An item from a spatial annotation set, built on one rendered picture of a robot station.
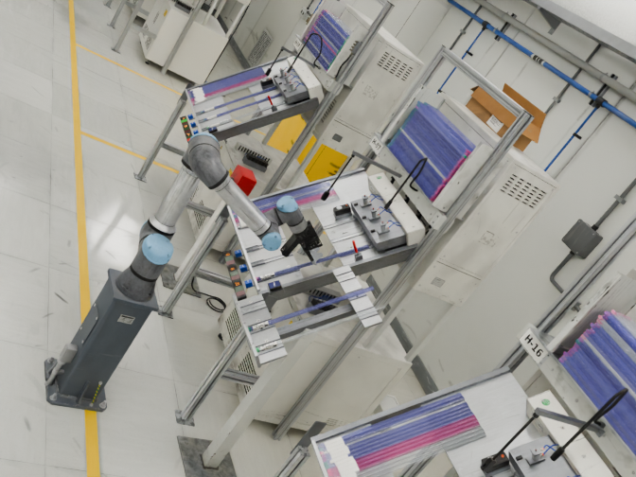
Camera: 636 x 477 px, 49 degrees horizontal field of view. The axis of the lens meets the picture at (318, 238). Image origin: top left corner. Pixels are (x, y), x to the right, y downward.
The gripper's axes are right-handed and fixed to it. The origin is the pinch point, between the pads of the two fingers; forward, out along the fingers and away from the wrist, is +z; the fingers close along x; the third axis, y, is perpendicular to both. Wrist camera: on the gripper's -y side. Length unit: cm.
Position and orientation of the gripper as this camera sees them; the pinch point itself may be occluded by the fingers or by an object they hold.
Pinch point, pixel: (312, 262)
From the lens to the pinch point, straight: 297.2
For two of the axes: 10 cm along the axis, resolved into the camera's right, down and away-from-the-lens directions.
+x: -2.9, -5.6, 7.7
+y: 8.8, -4.7, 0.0
